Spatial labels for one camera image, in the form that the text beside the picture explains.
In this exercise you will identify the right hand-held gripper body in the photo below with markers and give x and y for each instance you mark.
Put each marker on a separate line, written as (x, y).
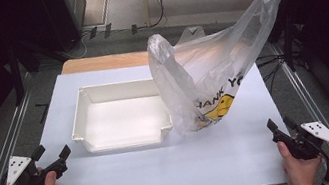
(323, 133)

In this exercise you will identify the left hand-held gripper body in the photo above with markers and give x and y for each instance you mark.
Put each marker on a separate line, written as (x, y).
(18, 167)

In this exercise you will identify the white plastic bin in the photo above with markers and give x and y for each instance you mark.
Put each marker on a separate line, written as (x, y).
(123, 123)

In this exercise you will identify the clear printed plastic bag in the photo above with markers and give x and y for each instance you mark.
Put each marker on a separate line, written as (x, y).
(203, 75)

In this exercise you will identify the person's right hand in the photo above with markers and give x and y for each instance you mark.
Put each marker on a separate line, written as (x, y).
(300, 171)

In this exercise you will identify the white board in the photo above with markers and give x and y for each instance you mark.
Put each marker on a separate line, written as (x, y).
(152, 172)

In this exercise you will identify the wooden table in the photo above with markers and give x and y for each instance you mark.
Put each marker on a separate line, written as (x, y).
(103, 62)

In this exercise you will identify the black cabinet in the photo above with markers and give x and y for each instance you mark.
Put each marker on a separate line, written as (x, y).
(66, 11)

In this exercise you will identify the black stand post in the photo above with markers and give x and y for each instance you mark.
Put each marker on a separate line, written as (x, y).
(288, 44)
(16, 76)

